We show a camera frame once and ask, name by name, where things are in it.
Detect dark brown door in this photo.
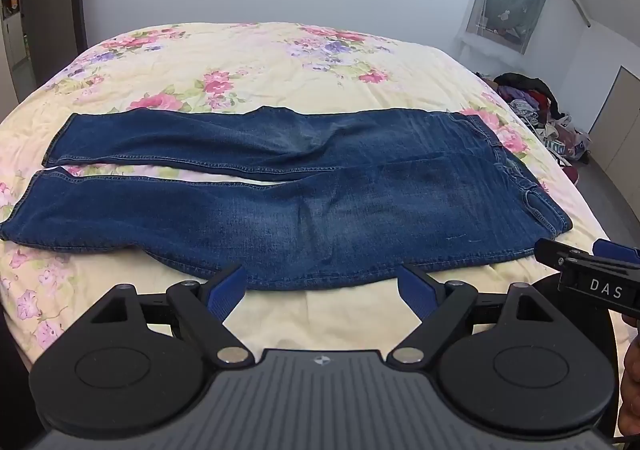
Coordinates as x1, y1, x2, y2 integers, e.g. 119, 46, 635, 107
22, 0, 90, 81

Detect floral yellow bedspread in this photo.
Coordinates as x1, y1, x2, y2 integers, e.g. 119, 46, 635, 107
0, 22, 632, 383

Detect pile of clothes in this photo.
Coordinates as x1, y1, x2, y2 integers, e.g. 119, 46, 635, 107
492, 72, 592, 162

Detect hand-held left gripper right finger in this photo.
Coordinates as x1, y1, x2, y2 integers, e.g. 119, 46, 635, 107
387, 263, 557, 370

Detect blue denim pants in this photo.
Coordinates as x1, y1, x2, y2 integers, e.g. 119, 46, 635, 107
0, 106, 574, 292

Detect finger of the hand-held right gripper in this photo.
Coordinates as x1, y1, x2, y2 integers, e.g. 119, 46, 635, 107
592, 239, 640, 265
533, 238, 572, 277

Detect beige cabinet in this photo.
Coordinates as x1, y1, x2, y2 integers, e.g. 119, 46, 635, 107
589, 64, 640, 193

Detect person's right hand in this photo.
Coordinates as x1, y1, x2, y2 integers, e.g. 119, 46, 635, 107
619, 334, 640, 434

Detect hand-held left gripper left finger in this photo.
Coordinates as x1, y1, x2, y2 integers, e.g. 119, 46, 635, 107
88, 263, 252, 367

